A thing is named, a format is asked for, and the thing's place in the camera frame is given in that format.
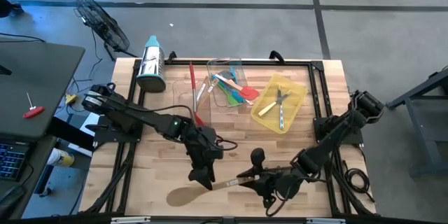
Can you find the red spatula with wooden handle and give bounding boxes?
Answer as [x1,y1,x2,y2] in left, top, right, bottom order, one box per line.
[213,73,260,101]

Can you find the black computer mouse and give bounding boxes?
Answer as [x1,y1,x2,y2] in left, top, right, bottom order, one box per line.
[0,185,26,216]

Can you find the dark metal cart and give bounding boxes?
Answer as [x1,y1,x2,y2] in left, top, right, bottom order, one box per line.
[386,66,448,178]

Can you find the clear plastic bin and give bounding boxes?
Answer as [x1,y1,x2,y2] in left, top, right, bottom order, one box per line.
[206,57,246,109]
[171,76,213,127]

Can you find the long teal silicone spatula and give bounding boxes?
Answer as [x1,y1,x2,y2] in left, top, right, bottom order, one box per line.
[211,75,246,104]

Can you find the red slotted spoon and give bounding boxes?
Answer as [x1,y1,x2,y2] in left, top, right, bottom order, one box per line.
[188,62,207,127]

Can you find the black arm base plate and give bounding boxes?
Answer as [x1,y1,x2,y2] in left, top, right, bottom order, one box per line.
[312,116,365,147]
[92,115,145,144]

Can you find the backlit keyboard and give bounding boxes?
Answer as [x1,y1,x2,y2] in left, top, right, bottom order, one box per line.
[0,142,31,182]

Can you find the large wooden spoon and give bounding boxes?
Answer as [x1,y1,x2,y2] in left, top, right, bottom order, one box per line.
[166,176,256,207]

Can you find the black power cable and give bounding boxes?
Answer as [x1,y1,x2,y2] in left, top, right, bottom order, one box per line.
[66,27,113,94]

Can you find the silver table bracket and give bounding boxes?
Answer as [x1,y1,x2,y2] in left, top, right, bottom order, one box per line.
[111,216,151,224]
[306,217,347,224]

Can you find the yellow plastic bin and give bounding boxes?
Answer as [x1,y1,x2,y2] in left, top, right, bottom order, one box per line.
[250,73,309,135]

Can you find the yellow and white can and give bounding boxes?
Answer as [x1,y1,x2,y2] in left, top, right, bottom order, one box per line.
[46,148,76,168]

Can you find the desk caster foot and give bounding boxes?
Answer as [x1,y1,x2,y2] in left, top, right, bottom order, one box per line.
[37,186,54,199]

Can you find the grey desk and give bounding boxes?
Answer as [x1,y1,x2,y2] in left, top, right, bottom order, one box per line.
[0,134,59,220]

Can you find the black desk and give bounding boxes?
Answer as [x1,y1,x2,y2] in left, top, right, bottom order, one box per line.
[0,40,86,141]

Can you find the black wire fan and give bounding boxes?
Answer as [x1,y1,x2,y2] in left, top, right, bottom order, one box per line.
[73,0,139,62]

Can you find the black aluminium table frame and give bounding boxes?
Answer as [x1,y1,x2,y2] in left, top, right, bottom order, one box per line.
[78,57,377,218]

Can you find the red-handled hex key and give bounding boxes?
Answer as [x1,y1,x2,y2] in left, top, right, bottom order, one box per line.
[22,92,46,119]

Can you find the coiled black cable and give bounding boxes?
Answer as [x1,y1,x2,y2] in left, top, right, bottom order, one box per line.
[342,159,377,204]

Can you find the blue silicone spatula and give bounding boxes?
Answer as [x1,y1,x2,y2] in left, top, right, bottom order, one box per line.
[220,70,256,106]

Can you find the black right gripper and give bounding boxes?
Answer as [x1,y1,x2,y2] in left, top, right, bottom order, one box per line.
[237,148,293,208]

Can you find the metal box grater teal handle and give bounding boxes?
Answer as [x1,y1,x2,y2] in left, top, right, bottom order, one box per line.
[136,35,167,94]

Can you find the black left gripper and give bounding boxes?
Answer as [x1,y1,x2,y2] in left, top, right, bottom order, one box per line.
[185,125,225,190]

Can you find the person's foot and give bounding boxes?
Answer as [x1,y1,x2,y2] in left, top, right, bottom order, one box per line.
[0,0,25,19]

